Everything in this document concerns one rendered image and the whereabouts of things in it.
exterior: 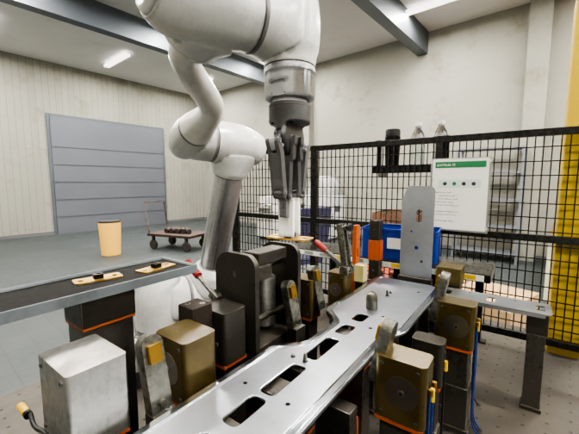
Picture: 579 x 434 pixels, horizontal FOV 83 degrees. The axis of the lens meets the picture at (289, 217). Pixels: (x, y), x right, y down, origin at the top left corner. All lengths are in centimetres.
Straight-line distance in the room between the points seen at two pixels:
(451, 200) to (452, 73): 612
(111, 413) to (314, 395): 30
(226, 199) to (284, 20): 71
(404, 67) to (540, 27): 230
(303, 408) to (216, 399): 14
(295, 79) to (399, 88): 731
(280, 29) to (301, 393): 59
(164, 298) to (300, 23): 99
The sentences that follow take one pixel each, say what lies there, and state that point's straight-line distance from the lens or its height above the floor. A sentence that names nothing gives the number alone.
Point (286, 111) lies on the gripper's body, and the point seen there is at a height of 147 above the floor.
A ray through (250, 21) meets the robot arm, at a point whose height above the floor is 158.
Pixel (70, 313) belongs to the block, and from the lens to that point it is 76.
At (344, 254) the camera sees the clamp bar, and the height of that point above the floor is 112.
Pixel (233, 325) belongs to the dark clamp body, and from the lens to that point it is 74.
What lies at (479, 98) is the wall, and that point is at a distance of 733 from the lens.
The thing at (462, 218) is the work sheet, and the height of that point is 120.
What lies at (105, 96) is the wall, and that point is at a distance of 1107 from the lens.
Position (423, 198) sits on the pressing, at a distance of 128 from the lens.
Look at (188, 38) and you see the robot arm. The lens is 55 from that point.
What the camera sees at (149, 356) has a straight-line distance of 60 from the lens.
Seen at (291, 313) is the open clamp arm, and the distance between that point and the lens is 85.
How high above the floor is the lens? 135
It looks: 6 degrees down
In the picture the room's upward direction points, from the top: straight up
